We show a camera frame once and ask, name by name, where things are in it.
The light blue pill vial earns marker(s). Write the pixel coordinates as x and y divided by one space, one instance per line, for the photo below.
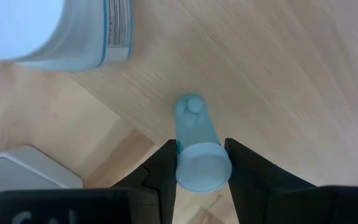
202 168

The white plant pot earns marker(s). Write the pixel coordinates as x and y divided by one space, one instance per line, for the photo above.
20 174

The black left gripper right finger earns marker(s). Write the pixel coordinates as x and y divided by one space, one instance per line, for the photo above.
259 193

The black frame wooden shelf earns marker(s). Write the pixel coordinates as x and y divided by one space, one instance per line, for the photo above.
275 77

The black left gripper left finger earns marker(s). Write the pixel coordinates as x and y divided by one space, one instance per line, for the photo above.
157 186

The white labelled medicine bottle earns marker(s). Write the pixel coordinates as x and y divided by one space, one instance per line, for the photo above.
73 31

